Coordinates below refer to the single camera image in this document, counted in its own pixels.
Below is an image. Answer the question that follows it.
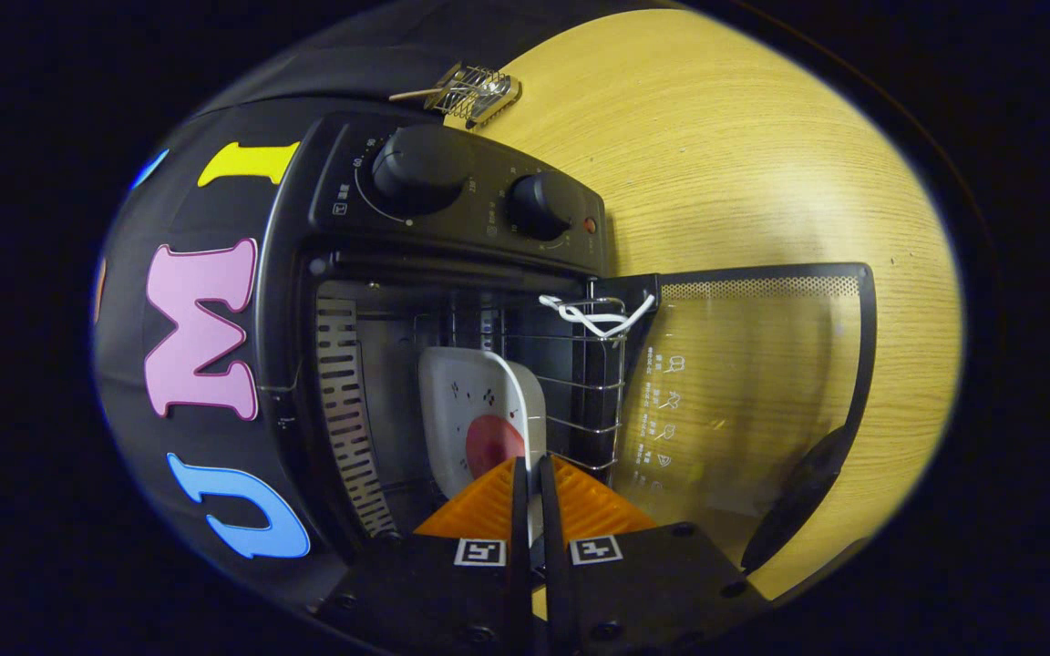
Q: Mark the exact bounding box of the glass toaster oven door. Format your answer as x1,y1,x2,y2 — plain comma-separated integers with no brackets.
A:
612,262,880,577

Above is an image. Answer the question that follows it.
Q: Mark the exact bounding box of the white string tie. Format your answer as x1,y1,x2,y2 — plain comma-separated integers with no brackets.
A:
539,292,658,340

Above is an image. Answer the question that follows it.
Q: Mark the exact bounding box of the small black oven knob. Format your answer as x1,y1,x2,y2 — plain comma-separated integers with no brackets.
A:
507,170,576,242

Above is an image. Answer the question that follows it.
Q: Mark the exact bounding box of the pink ham slice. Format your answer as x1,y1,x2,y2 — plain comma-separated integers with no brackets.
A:
466,415,528,479

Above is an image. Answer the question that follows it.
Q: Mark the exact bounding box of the white square plate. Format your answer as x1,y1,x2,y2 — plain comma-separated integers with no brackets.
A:
417,346,549,548

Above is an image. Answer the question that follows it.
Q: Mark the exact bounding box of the wire utensil holder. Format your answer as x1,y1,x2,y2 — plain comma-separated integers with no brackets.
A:
434,62,523,130

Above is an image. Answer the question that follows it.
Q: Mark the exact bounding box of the black toaster oven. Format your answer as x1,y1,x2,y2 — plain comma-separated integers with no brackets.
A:
256,111,880,584

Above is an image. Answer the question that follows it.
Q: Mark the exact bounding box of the wire oven rack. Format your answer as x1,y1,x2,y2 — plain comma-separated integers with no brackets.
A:
411,296,631,475

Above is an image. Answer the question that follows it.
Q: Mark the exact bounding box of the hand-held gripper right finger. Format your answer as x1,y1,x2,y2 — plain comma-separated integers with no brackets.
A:
539,454,777,656

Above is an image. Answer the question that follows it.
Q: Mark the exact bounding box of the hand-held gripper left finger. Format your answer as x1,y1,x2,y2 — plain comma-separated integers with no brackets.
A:
311,456,533,656

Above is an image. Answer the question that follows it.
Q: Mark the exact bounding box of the large black oven knob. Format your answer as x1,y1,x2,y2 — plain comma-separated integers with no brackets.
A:
370,125,476,217

